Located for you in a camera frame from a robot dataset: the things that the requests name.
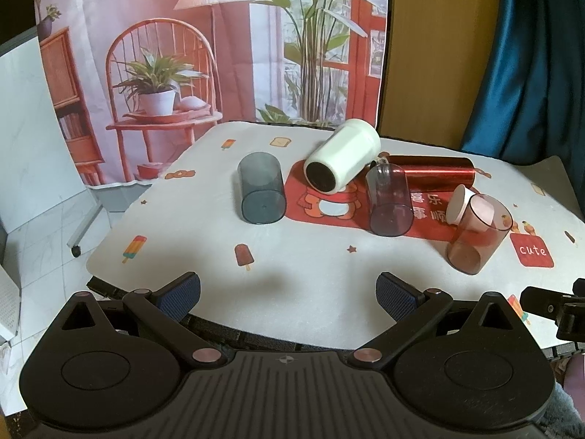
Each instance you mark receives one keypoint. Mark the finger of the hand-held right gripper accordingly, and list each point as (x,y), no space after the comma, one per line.
(546,302)

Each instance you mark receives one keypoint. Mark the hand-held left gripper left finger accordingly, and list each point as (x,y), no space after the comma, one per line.
(179,296)

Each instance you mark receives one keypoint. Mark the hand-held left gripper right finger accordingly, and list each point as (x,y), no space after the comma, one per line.
(394,296)

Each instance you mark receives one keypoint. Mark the grey-blue transparent cup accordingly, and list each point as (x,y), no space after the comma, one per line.
(261,183)

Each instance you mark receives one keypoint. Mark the pink-brown transparent cup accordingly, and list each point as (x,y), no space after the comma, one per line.
(477,238)

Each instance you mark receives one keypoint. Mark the purple transparent cup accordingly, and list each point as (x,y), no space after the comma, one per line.
(389,201)

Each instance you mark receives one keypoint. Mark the small white cup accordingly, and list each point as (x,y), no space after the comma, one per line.
(457,203)

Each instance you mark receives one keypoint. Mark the red metallic cup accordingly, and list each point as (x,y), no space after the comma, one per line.
(434,171)

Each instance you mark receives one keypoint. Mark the black table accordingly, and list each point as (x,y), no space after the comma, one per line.
(256,336)

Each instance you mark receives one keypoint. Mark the person's fuzzy clothing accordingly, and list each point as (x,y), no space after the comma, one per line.
(571,393)

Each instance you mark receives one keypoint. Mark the printed white table mat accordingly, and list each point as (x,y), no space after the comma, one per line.
(292,256)

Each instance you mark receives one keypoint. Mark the dark blue curtain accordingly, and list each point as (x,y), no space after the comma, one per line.
(530,64)

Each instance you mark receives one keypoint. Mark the printed room backdrop cloth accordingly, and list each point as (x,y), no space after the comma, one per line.
(228,55)

